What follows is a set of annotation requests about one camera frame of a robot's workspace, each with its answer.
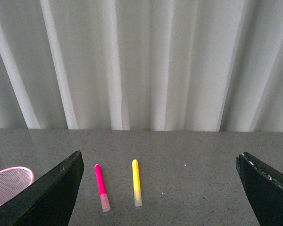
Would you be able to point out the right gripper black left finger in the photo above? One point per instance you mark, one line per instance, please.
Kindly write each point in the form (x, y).
(50, 200)

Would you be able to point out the yellow highlighter pen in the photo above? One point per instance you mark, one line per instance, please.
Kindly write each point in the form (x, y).
(136, 184)

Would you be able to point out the white pleated curtain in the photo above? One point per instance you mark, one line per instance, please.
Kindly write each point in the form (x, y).
(198, 65)

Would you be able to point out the pink mesh pen cup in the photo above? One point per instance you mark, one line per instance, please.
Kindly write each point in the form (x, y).
(13, 181)

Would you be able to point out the pink highlighter pen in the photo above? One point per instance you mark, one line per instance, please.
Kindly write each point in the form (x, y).
(102, 188)

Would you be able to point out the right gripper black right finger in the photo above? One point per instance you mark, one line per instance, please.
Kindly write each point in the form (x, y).
(263, 186)

